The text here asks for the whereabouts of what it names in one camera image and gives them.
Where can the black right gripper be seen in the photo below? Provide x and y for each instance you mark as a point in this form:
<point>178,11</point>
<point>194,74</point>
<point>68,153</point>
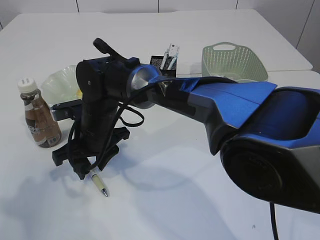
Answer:
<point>88,146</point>

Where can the beige grip ballpoint pen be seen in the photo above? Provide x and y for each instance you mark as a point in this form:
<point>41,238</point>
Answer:
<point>98,182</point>

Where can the brown coffee drink bottle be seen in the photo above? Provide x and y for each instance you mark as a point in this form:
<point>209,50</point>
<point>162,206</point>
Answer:
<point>44,130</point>

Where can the brown bread loaf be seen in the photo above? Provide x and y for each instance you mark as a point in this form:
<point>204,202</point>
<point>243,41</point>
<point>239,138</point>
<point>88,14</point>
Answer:
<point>79,94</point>

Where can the blue grip pen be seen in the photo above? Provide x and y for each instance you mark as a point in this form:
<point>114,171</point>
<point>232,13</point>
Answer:
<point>172,62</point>

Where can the grey grip ballpoint pen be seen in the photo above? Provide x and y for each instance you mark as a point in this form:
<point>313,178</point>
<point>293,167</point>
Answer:
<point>165,56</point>

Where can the clear plastic ruler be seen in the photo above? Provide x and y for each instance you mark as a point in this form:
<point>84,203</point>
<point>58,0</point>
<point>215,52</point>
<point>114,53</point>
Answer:
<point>173,50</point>

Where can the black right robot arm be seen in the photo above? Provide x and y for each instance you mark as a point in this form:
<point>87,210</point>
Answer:
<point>268,137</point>

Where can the green wavy glass plate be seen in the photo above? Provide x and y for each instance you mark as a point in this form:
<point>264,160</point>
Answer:
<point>61,86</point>

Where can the black mesh pen holder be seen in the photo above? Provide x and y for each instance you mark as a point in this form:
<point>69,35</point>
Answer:
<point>156,61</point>

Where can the green plastic woven basket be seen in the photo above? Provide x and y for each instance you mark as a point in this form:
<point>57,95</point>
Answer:
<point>236,62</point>

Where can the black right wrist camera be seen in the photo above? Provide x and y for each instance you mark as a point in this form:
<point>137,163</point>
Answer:
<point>67,110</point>

